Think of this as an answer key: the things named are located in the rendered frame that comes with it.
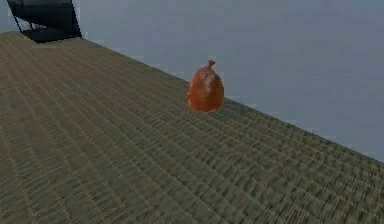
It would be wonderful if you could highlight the orange tied bag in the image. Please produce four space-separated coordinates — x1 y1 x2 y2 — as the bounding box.
186 59 225 113

